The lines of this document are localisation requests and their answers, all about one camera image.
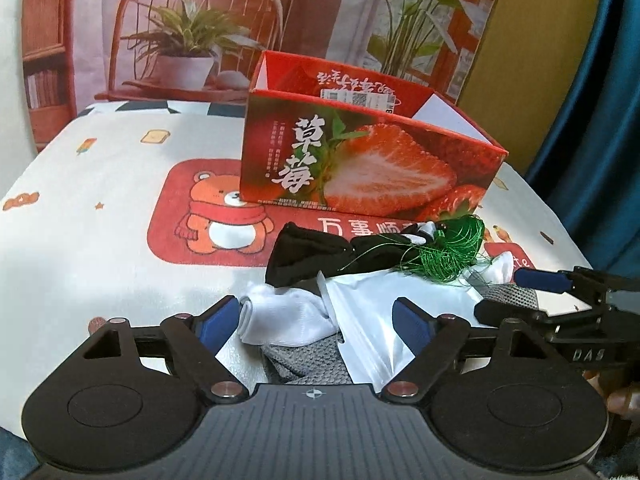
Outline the grey knit sock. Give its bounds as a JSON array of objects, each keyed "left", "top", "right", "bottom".
[
  {"left": 475, "top": 282, "right": 542, "bottom": 312},
  {"left": 260, "top": 332, "right": 354, "bottom": 387}
]

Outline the white board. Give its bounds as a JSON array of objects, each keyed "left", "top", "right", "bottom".
[{"left": 0, "top": 0, "right": 41, "bottom": 196}]

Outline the clear plastic bag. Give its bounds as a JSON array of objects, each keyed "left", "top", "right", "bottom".
[{"left": 317, "top": 266, "right": 482, "bottom": 385}]

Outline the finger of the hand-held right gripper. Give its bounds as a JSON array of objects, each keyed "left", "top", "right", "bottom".
[
  {"left": 474, "top": 300, "right": 609, "bottom": 334},
  {"left": 514, "top": 266, "right": 640, "bottom": 295}
]

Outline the person's right hand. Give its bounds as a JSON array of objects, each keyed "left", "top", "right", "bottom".
[{"left": 604, "top": 385, "right": 640, "bottom": 417}]

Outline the green mesh scrubber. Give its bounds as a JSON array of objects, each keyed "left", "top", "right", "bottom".
[{"left": 394, "top": 215, "right": 497, "bottom": 287}]

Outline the white cartoon print tablecloth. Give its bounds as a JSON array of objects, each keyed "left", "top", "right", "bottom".
[{"left": 0, "top": 99, "right": 596, "bottom": 411}]

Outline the teal curtain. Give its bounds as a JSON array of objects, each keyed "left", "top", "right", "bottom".
[{"left": 522, "top": 0, "right": 640, "bottom": 281}]

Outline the black cloth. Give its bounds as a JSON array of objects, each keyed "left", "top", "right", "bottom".
[{"left": 265, "top": 221, "right": 443, "bottom": 287}]

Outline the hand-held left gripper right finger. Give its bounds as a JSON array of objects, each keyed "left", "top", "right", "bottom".
[{"left": 381, "top": 297, "right": 548, "bottom": 406}]

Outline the white sock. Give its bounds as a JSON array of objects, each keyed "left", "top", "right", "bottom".
[
  {"left": 462, "top": 254, "right": 519, "bottom": 286},
  {"left": 239, "top": 282, "right": 342, "bottom": 347}
]

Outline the wooden panel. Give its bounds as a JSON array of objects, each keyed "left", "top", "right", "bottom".
[{"left": 457, "top": 0, "right": 608, "bottom": 177}]

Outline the printed room scene wall tapestry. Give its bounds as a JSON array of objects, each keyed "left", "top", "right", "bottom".
[{"left": 20, "top": 0, "right": 503, "bottom": 153}]

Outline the red strawberry print cardboard box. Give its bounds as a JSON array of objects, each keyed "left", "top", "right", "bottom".
[{"left": 239, "top": 50, "right": 510, "bottom": 221}]

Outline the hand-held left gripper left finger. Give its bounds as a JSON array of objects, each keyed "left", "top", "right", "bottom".
[{"left": 80, "top": 296, "right": 250, "bottom": 405}]

